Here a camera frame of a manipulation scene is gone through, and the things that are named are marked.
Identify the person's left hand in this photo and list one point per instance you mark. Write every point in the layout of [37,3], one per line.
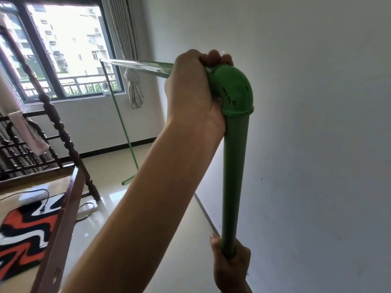
[186,91]

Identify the person's right hand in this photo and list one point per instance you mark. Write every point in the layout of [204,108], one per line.
[229,271]

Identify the person's left fingers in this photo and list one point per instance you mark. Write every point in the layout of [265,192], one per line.
[215,58]

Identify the person's right thumb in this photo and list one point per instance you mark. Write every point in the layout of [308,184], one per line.
[216,245]

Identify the green pipe clothes rack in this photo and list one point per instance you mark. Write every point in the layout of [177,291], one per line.
[235,155]

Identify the person's left forearm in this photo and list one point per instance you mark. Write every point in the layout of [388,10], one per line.
[143,204]

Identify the beige tied curtain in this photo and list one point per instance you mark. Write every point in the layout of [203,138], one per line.
[123,30]

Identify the balcony railing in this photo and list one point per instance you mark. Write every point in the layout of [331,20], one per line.
[76,83]

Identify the dark framed window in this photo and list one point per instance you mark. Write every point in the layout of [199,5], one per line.
[61,45]

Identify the white flat box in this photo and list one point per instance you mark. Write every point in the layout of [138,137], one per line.
[33,193]

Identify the red black white rug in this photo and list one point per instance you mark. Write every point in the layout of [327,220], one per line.
[21,231]

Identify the pale pink cloth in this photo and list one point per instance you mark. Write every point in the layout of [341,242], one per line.
[27,131]

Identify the dark wooden bed frame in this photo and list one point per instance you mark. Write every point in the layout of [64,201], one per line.
[61,143]

